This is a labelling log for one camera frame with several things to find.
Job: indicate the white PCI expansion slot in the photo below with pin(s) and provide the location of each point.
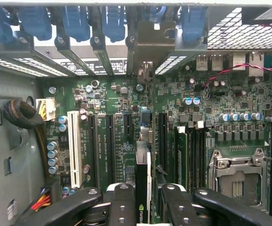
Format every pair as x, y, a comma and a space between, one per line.
74, 146

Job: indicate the open black PC case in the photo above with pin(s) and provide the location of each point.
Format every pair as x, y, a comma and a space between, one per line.
9, 146

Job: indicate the white power connector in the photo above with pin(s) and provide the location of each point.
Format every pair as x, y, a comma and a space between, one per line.
50, 110

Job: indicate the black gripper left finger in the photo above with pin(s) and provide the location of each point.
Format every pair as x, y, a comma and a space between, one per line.
122, 207

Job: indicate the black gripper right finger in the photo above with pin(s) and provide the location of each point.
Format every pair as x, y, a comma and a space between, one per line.
180, 209

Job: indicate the medium expansion slot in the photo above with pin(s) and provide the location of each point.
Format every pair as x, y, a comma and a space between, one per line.
163, 141

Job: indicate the CPU socket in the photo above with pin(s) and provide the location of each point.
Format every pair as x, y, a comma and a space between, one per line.
237, 186

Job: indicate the short expansion slot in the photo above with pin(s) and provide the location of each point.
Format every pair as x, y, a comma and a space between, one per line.
128, 124

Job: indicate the metal slot cover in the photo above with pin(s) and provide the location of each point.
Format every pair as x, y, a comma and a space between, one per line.
24, 46
131, 47
61, 46
98, 46

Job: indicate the green motherboard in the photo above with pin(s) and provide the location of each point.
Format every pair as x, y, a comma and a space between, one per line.
117, 94

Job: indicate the long expansion slot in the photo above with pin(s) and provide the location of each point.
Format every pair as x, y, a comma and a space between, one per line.
93, 150
110, 150

